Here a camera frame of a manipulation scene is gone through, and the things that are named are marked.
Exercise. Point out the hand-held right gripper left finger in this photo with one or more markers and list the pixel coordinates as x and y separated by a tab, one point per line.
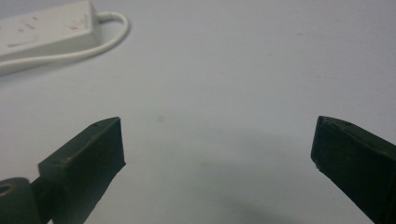
84	161

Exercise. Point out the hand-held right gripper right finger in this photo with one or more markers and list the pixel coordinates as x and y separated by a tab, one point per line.
358	158

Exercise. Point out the white power strip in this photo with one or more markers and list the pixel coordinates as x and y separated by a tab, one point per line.
43	31
93	49

